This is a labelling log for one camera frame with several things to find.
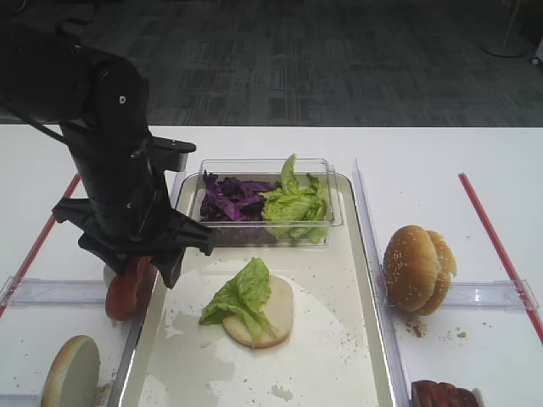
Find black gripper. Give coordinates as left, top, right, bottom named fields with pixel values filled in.
left=53, top=122, right=215, bottom=289

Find tomato slice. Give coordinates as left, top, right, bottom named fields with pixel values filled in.
left=126, top=256, right=154, bottom=315
left=105, top=276, right=133, bottom=321

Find lettuce leaf on bun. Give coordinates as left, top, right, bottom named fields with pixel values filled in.
left=199, top=258, right=278, bottom=347

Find green lettuce in container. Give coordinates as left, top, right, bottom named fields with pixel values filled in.
left=262, top=153, right=329, bottom=245

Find stacked meat patties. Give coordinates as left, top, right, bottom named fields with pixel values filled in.
left=411, top=380, right=479, bottom=407

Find purple cabbage pieces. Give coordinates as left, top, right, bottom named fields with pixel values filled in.
left=199, top=171, right=279, bottom=222

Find left red strip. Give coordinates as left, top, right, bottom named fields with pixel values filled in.
left=0, top=173, right=82, bottom=318

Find red strip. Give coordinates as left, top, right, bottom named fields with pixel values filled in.
left=0, top=173, right=82, bottom=318
left=458, top=173, right=542, bottom=341

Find upright bun half left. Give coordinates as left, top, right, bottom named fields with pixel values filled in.
left=40, top=335, right=100, bottom=407

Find bottom bun slice on tray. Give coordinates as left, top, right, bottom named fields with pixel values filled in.
left=222, top=276, right=294, bottom=348

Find clear plastic container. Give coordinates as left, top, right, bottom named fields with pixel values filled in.
left=179, top=154, right=343, bottom=248

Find metal serving tray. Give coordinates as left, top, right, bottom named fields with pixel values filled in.
left=122, top=176, right=393, bottom=406

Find front sesame bun top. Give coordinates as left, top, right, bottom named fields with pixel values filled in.
left=383, top=225, right=439, bottom=312

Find rear bun top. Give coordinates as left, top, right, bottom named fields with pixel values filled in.
left=416, top=231, right=456, bottom=316

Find right red strip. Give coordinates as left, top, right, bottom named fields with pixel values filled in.
left=458, top=173, right=542, bottom=341

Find white patty stopper block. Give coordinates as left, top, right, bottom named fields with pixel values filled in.
left=471, top=387, right=485, bottom=407

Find white floor stand base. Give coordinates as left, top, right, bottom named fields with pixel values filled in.
left=479, top=1, right=527, bottom=59

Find left clear long rail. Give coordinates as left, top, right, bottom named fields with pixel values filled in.
left=104, top=171, right=188, bottom=407

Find clear long rail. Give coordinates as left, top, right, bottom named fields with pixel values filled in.
left=104, top=171, right=188, bottom=407
left=352, top=160, right=412, bottom=406

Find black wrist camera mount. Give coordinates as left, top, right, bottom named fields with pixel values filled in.
left=150, top=137, right=197, bottom=172

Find clear tomato holder rail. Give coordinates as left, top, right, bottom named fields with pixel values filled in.
left=1, top=277, right=107, bottom=307

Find clear bun holder rail left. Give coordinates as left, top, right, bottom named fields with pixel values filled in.
left=0, top=394, right=40, bottom=407

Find clear bun holder rail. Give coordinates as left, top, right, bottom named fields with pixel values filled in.
left=0, top=394, right=40, bottom=407
left=442, top=280, right=540, bottom=311

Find right clear long rail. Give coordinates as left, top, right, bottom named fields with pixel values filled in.
left=352, top=160, right=412, bottom=406

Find clear bun holder rail right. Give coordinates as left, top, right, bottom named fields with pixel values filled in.
left=442, top=280, right=540, bottom=311

